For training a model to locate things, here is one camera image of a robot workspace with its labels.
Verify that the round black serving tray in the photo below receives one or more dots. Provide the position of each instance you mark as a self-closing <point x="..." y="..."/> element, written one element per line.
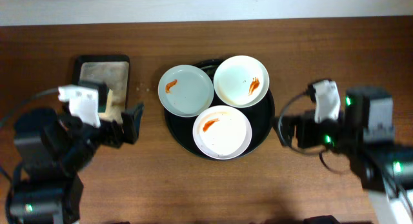
<point x="260" y="116"/>

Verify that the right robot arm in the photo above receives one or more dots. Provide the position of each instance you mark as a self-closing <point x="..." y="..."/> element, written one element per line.
<point x="361" y="128"/>

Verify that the green yellow sponge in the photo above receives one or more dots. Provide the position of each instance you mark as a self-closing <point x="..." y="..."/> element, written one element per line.
<point x="108" y="103"/>

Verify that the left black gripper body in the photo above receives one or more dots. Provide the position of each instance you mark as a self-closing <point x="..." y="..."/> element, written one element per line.
<point x="115" y="130"/>

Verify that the pink white plate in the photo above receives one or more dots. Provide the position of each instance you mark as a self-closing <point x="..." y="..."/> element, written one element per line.
<point x="222" y="132"/>

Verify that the pale green plate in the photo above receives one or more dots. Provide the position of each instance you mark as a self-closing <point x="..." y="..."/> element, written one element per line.
<point x="185" y="90"/>

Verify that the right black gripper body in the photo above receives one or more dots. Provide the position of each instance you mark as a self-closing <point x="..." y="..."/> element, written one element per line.
<point x="300" y="132"/>

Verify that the rectangular black soapy tray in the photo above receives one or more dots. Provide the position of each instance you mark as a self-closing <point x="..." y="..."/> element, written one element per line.
<point x="113" y="70"/>

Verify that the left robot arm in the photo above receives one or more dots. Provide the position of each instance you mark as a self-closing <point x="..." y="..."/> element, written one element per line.
<point x="45" y="187"/>

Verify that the cream plate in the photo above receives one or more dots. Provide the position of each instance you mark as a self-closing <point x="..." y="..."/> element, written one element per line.
<point x="241" y="81"/>

